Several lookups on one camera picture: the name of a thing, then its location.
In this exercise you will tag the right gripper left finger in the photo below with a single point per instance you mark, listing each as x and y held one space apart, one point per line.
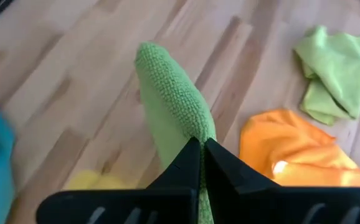
183 174

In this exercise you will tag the orange microfiber towel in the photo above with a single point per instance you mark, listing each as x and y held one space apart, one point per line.
286 140

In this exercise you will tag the light green microfiber towel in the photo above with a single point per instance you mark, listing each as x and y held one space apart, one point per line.
339 68

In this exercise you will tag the yellow microfiber towel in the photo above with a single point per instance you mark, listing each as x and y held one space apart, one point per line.
99 180

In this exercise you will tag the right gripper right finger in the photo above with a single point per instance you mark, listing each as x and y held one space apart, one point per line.
226 174

